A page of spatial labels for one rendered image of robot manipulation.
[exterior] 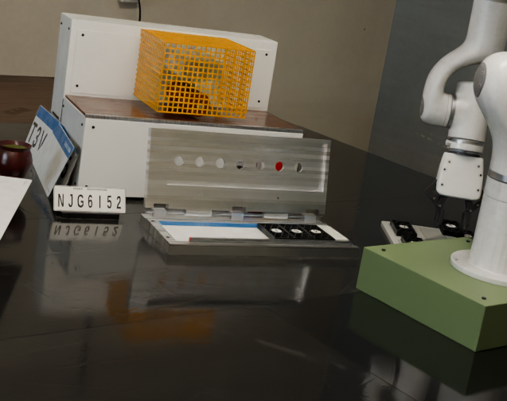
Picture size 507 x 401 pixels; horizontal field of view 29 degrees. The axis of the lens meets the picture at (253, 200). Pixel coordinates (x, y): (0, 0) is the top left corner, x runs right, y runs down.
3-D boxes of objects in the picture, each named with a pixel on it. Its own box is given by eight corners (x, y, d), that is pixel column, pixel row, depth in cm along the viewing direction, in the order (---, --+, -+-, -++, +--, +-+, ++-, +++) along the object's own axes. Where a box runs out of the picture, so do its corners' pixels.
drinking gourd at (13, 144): (-1, 197, 221) (4, 149, 218) (-15, 186, 227) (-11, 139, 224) (35, 196, 226) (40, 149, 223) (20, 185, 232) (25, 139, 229)
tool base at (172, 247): (168, 255, 201) (170, 237, 200) (139, 222, 219) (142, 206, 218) (357, 258, 219) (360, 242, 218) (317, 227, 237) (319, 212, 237)
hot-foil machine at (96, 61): (75, 199, 229) (94, 33, 219) (40, 153, 264) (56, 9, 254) (360, 209, 260) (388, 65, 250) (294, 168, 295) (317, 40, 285)
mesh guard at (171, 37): (156, 111, 233) (165, 41, 229) (132, 94, 251) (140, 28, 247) (245, 118, 243) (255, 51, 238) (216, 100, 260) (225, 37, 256)
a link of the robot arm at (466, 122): (447, 136, 224) (488, 142, 223) (457, 77, 223) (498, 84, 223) (441, 136, 232) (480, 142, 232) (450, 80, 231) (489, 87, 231)
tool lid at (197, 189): (151, 127, 214) (148, 126, 216) (145, 215, 216) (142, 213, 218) (331, 140, 233) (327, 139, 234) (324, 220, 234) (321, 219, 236)
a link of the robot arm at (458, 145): (449, 136, 224) (446, 149, 224) (488, 142, 224) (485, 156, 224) (442, 137, 232) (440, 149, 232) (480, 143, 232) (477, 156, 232)
